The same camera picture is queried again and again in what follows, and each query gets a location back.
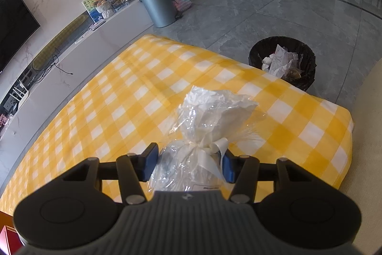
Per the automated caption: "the orange cardboard box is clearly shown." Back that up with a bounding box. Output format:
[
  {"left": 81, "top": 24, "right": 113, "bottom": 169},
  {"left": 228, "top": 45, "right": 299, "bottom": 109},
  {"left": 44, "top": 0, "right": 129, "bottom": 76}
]
[{"left": 0, "top": 210, "right": 12, "bottom": 227}]

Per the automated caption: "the white plastic bag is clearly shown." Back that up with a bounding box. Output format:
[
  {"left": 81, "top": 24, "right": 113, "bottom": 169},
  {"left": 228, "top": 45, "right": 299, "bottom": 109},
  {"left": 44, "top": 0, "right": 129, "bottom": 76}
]
[{"left": 147, "top": 85, "right": 267, "bottom": 193}]

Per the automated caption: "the cream plush sofa cover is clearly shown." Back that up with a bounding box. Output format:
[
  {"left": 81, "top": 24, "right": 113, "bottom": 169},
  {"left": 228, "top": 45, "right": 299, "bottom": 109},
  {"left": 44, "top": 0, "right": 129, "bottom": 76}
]
[{"left": 337, "top": 57, "right": 382, "bottom": 215}]

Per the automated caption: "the black console cable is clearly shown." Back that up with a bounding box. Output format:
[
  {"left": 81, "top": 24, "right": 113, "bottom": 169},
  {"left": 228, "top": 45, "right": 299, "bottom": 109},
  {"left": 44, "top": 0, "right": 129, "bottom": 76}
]
[{"left": 34, "top": 53, "right": 74, "bottom": 84}]

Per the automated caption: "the white TV console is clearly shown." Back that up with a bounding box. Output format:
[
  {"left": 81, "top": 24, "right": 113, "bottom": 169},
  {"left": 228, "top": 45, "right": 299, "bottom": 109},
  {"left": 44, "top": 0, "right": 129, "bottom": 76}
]
[{"left": 0, "top": 0, "right": 156, "bottom": 140}]

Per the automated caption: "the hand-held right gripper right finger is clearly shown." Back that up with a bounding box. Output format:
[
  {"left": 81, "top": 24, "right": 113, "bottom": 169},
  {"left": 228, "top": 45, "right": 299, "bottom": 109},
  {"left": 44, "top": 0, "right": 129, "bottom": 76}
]
[{"left": 221, "top": 149, "right": 313, "bottom": 204}]

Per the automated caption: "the black waste basket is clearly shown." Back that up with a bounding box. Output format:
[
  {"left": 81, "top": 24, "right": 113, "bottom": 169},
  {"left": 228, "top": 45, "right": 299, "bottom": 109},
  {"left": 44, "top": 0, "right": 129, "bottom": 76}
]
[{"left": 248, "top": 36, "right": 316, "bottom": 92}]

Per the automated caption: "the red square box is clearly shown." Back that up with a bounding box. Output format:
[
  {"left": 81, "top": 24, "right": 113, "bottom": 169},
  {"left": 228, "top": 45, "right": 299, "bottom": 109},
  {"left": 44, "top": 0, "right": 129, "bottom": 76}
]
[{"left": 0, "top": 225, "right": 15, "bottom": 248}]

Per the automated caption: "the green painted picture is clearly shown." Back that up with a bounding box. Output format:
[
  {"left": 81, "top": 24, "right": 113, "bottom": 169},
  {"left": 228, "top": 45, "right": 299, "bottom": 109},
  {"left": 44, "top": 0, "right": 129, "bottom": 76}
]
[{"left": 81, "top": 0, "right": 119, "bottom": 23}]

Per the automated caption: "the black television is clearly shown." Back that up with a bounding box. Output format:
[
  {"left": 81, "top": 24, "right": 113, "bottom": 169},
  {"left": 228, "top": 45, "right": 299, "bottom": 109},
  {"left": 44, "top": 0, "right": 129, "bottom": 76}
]
[{"left": 0, "top": 0, "right": 41, "bottom": 74}]

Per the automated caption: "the yellow checkered tablecloth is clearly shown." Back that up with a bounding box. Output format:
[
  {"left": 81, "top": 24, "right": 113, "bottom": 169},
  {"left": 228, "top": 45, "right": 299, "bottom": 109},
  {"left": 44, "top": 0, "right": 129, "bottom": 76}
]
[{"left": 0, "top": 33, "right": 356, "bottom": 208}]

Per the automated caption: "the crumpled white paper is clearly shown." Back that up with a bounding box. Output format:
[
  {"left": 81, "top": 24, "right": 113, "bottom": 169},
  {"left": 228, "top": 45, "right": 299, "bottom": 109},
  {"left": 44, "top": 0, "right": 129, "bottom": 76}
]
[{"left": 262, "top": 44, "right": 299, "bottom": 76}]

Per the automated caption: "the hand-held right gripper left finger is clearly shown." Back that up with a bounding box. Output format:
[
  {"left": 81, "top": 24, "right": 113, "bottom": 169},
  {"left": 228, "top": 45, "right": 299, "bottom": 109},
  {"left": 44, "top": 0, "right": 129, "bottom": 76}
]
[{"left": 62, "top": 143, "right": 159, "bottom": 206}]

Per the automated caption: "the grey lidded trash can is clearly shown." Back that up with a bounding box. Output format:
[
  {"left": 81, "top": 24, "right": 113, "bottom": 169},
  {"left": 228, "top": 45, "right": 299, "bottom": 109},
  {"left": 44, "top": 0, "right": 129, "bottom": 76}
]
[{"left": 138, "top": 0, "right": 177, "bottom": 29}]

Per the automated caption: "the woven checked basket bag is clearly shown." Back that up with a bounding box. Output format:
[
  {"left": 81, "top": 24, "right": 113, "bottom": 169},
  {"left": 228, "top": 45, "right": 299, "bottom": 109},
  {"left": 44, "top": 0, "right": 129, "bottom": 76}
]
[{"left": 169, "top": 0, "right": 193, "bottom": 13}]

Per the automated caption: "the white router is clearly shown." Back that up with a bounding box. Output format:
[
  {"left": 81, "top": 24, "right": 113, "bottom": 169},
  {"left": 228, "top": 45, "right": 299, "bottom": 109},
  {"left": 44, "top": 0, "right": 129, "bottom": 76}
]
[{"left": 7, "top": 80, "right": 29, "bottom": 100}]

